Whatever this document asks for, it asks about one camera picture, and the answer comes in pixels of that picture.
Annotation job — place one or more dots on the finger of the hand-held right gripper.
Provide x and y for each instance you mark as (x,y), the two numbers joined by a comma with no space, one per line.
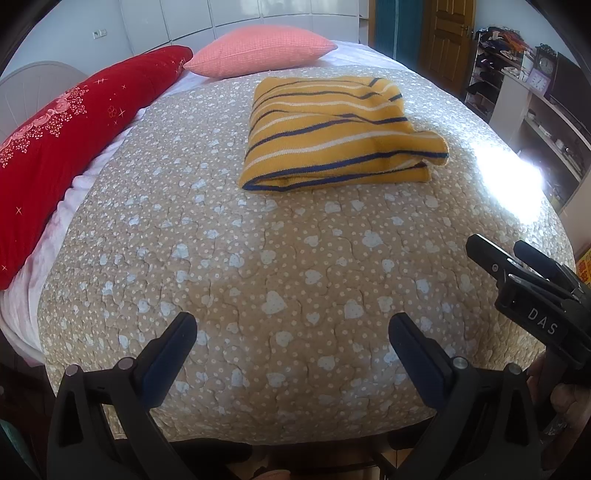
(540,258)
(482,254)

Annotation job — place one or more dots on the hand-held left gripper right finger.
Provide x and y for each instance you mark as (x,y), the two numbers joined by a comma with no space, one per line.
(415,355)

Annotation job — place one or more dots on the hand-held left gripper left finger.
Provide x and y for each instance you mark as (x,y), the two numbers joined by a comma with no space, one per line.
(170,357)

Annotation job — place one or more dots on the yellow striped knit sweater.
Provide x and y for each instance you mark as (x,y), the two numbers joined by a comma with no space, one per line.
(332,134)

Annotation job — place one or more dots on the person's right hand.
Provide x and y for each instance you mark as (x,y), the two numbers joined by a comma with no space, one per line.
(572,401)

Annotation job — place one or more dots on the yellow red printed box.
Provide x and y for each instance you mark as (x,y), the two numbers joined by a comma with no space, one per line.
(584,265)

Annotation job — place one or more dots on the beige heart-print quilt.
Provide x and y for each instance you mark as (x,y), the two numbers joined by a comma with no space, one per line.
(277,258)

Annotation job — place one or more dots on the white shelf unit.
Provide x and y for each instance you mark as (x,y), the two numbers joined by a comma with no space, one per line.
(512,106)

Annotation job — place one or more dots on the black television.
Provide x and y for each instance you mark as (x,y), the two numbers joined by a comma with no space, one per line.
(572,92)

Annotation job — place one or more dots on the white bed sheet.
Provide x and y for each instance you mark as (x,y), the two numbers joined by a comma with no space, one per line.
(60,221)

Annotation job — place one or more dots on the purple square clock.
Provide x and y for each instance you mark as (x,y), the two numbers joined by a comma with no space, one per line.
(539,79)

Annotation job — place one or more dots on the cluttered shoe rack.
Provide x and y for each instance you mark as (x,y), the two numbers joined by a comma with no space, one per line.
(496,60)

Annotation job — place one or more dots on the black mantel clock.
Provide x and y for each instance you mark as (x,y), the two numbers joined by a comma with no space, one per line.
(546,60)

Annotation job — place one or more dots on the brown wooden door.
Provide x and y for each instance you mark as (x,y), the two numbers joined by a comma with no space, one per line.
(445,41)

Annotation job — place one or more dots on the red floral pillow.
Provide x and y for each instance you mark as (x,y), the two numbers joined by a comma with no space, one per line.
(69,152)

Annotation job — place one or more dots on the teal panel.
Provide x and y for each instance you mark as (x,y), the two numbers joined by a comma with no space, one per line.
(397,27)

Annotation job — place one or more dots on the pink ribbed pillow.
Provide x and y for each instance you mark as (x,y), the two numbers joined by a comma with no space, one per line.
(258,50)

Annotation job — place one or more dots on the white headboard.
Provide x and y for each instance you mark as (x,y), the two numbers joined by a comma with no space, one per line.
(37,81)

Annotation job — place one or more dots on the white wardrobe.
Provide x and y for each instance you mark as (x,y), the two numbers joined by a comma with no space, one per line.
(231,16)

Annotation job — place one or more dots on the white wall socket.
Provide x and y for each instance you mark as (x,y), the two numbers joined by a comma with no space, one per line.
(99,33)

